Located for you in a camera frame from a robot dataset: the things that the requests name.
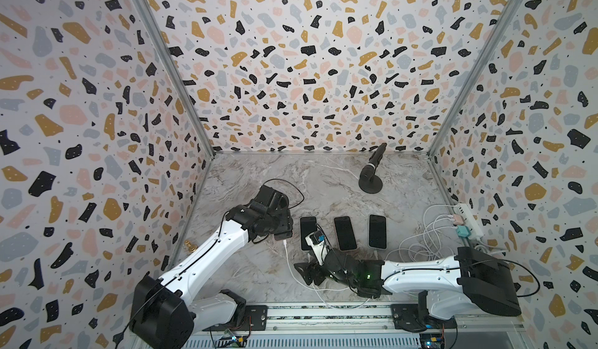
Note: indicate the small gold figurine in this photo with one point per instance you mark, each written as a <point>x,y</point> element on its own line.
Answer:
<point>190,247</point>

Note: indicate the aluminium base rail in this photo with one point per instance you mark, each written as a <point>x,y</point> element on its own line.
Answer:
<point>356,325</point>

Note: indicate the pink charger plug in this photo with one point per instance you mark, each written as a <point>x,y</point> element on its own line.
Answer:
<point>458,220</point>

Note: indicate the teal charger plug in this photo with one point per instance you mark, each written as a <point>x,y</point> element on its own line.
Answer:
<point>462,231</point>

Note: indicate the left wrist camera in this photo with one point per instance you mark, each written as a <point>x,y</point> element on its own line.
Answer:
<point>317,242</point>

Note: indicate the black phone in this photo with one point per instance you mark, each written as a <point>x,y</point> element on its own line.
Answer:
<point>308,225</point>
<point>284,235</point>
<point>345,234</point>
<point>377,232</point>

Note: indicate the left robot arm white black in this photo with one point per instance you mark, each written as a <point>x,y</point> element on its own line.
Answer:
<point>166,311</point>

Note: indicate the black microphone on stand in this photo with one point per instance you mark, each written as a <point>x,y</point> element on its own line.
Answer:
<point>368,181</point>

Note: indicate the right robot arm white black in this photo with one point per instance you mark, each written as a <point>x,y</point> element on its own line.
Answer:
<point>487,283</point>

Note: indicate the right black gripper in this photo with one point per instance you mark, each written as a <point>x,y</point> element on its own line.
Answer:
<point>308,268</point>

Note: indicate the white power strip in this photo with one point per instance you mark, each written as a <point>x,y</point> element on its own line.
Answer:
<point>470,220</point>

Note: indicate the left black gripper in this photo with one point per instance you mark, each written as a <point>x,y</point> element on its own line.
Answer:
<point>286,220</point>

